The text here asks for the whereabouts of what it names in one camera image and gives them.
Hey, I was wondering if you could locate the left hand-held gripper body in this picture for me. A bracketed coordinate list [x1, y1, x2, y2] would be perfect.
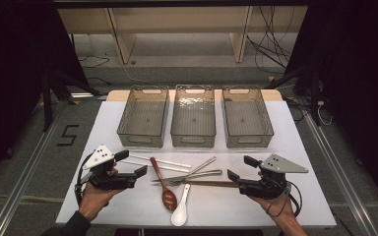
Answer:
[78, 145, 138, 192]

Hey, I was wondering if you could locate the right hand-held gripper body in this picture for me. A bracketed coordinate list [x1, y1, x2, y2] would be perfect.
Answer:
[237, 153, 309, 201]

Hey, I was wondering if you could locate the brown chopstick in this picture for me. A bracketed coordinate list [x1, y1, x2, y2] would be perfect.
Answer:
[193, 181, 241, 189]
[184, 180, 240, 187]

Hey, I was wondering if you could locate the white chopstick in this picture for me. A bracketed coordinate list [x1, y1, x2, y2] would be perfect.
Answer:
[129, 154, 192, 169]
[121, 159, 191, 173]

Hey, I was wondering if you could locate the metal table knife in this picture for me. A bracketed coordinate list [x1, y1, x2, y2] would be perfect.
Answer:
[151, 169, 223, 184]

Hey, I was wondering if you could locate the brown wooden spoon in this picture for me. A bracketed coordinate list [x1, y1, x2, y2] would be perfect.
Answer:
[149, 156, 178, 212]

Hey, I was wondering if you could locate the transparent grey plastic bin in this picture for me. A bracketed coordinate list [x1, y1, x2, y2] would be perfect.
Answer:
[220, 86, 275, 148]
[170, 84, 217, 148]
[116, 84, 170, 148]

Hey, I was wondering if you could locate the white ceramic spoon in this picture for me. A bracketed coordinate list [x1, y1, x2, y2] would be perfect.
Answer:
[170, 183, 192, 227]

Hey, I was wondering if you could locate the person's right hand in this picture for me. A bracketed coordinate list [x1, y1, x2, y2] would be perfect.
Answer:
[246, 194, 298, 227]

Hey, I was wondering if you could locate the person's left hand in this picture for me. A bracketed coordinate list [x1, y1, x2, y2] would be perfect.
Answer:
[78, 182, 126, 222]

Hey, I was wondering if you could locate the white table sheet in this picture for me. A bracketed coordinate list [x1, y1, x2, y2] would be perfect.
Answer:
[55, 99, 338, 228]

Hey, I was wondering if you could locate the metal fork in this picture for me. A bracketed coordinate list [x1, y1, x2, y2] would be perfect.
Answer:
[166, 155, 218, 188]

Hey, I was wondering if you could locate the black metal stand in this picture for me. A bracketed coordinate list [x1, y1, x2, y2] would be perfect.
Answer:
[264, 62, 323, 127]
[40, 67, 103, 133]

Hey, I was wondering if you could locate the black curtain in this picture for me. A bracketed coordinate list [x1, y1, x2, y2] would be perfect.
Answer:
[0, 0, 90, 191]
[284, 0, 378, 210]

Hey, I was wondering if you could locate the light wooden desk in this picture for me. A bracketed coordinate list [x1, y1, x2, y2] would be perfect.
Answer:
[57, 6, 309, 65]

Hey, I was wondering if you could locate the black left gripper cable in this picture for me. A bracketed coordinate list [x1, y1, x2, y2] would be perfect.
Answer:
[74, 152, 95, 208]

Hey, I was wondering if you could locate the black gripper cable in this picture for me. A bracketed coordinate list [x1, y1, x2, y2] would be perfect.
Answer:
[74, 152, 95, 208]
[265, 180, 303, 218]

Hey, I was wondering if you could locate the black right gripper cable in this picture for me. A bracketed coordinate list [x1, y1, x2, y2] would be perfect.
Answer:
[265, 180, 303, 218]

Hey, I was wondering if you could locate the short aluminium rail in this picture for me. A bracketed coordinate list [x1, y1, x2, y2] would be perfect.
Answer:
[70, 91, 109, 100]

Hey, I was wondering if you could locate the long aluminium floor rail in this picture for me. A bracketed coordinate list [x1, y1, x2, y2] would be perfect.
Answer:
[303, 112, 378, 236]
[0, 97, 72, 236]

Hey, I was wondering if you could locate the black floor cable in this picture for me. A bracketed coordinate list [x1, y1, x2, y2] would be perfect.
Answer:
[78, 54, 111, 69]
[87, 76, 112, 87]

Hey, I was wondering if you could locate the white floor cable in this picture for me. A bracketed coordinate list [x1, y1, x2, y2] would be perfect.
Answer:
[121, 62, 156, 86]

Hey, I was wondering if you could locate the thin white cable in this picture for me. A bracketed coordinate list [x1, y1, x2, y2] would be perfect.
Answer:
[316, 99, 334, 127]

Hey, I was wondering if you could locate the bundle of black cables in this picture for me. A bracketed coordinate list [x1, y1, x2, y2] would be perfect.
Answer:
[245, 5, 293, 76]

